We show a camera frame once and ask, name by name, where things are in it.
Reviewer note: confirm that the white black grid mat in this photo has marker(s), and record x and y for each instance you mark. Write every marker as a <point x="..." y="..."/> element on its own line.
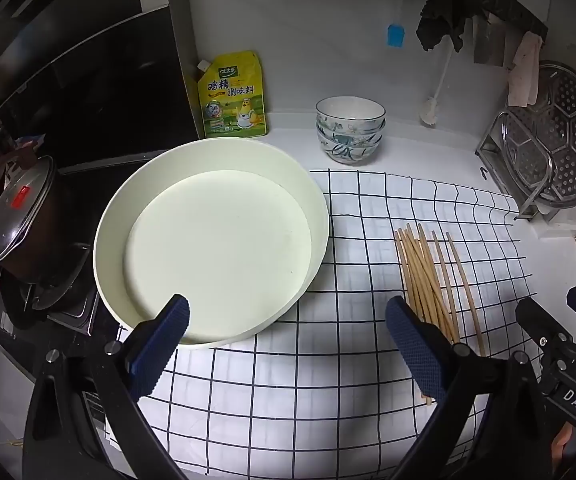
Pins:
<point x="358" y="260"/>

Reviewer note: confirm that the white floral porcelain bowl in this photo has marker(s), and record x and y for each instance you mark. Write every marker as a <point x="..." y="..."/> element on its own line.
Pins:
<point x="350" y="136"/>
<point x="350" y="110"/>
<point x="350" y="154"/>

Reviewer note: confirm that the pink hanging cloth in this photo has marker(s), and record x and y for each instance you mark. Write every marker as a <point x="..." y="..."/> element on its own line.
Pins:
<point x="524" y="75"/>

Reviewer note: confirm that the round white tray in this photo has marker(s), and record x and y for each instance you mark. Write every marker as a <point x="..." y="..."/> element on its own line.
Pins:
<point x="218" y="240"/>

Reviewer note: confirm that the glass pot lid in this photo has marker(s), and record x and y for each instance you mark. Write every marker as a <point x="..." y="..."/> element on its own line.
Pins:
<point x="20" y="205"/>

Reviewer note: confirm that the yellow seasoning pouch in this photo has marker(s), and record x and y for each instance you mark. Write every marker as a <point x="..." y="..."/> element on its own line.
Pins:
<point x="233" y="100"/>

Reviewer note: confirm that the blue silicone brush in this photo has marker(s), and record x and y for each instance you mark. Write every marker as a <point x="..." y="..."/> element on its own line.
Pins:
<point x="394" y="36"/>

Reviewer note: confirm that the black wall rail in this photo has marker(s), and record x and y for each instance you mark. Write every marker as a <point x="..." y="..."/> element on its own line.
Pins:
<point x="498" y="2"/>

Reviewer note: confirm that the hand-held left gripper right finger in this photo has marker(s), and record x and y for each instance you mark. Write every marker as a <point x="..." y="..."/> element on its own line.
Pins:
<point x="415" y="345"/>

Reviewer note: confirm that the bundle of wooden chopsticks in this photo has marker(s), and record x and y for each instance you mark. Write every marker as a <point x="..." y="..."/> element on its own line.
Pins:
<point x="420" y="280"/>

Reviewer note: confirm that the steel cleaver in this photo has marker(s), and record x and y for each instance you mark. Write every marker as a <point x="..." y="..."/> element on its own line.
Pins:
<point x="488" y="42"/>

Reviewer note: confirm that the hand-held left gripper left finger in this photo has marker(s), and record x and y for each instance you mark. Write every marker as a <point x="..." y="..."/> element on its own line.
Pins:
<point x="160" y="345"/>

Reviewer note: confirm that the dark brown cooking pot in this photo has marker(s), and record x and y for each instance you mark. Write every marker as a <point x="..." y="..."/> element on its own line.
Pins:
<point x="63" y="230"/>

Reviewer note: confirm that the black range hood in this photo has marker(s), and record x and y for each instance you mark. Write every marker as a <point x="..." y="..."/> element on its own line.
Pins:
<point x="98" y="75"/>

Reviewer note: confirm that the dark hanging cloth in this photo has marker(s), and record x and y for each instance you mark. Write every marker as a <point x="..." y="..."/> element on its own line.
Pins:
<point x="440" y="25"/>

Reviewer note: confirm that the black gas stove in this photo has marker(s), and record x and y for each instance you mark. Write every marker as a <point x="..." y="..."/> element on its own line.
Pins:
<point x="58" y="305"/>

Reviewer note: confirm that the person's right hand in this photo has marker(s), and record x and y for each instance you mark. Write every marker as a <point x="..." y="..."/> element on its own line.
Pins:
<point x="564" y="442"/>

